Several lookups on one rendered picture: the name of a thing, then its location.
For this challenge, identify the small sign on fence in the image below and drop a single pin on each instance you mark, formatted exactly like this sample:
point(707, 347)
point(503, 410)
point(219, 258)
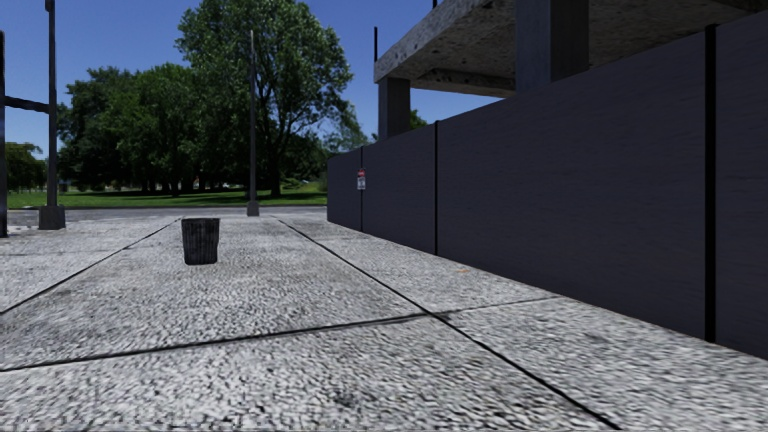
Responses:
point(361, 179)

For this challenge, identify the grey pole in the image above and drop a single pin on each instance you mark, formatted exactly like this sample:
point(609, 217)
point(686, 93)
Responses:
point(252, 132)

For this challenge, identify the trees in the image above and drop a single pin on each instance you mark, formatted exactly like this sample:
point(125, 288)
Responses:
point(240, 90)

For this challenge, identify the dark board fence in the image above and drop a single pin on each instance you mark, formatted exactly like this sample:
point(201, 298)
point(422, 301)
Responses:
point(570, 192)

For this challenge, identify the dark bin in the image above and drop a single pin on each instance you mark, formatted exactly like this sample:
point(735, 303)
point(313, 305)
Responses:
point(200, 242)

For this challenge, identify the pale concrete building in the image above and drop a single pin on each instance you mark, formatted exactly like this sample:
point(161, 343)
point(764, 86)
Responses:
point(540, 24)

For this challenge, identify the grey street lamp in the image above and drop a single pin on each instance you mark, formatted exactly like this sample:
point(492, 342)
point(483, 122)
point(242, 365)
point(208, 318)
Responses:
point(51, 132)

